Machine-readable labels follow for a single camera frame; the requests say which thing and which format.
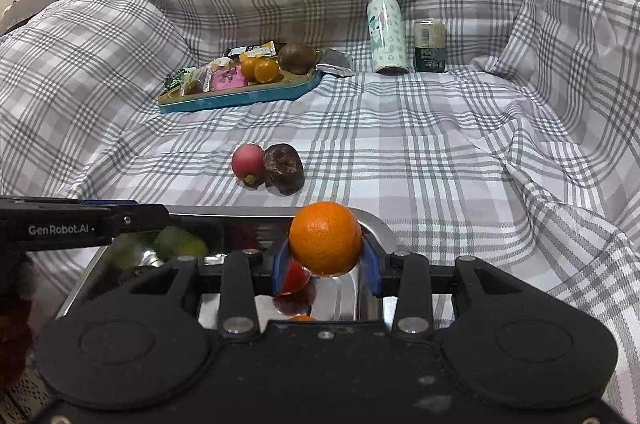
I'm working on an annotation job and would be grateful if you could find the white cardboard box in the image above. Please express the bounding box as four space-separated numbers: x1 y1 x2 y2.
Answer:
0 0 61 35

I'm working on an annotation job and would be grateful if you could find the plaid blanket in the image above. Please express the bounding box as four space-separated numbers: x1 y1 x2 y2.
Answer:
0 0 640 424

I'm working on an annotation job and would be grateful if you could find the cucumber piece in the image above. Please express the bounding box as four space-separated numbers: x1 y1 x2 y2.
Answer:
107 234 146 270
154 226 208 260

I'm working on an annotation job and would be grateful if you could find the teal tin snack tray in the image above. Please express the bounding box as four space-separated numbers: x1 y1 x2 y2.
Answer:
157 44 323 115

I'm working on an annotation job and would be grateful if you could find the dark brown round fruit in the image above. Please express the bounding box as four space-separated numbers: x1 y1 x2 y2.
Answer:
262 143 305 196

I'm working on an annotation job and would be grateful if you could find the pink snack packet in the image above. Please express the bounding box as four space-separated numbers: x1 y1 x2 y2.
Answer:
210 66 248 91

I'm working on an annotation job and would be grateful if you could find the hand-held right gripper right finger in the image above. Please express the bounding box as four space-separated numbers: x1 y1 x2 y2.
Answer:
357 238 540 336

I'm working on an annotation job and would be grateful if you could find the silver foil packet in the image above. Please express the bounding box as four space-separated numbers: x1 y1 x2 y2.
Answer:
315 49 353 77

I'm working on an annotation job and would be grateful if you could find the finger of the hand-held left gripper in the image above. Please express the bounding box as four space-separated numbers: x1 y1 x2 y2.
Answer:
82 200 171 239

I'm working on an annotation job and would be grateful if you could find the red tomato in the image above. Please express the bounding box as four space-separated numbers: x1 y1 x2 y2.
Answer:
274 256 312 296

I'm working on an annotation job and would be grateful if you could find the green drink can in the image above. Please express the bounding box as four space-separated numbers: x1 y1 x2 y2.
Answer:
413 20 447 72

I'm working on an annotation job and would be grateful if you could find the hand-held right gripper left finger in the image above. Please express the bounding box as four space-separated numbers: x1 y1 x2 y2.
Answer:
119 238 301 337

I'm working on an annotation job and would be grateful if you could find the yellow white snack packet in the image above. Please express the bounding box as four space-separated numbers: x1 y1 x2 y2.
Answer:
240 41 277 57

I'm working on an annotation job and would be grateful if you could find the red round fruit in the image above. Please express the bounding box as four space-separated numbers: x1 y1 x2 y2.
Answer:
231 143 266 189

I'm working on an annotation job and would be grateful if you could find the brown cookie packet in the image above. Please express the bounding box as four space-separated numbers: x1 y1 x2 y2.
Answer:
182 66 213 96

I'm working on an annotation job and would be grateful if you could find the white cartoon print bottle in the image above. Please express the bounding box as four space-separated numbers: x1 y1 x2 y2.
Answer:
366 0 407 75

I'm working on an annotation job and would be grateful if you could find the shiny metal tray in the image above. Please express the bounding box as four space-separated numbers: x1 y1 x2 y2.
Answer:
55 204 398 325

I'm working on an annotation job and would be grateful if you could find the brown kiwi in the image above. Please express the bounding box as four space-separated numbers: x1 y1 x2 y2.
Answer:
277 44 317 74

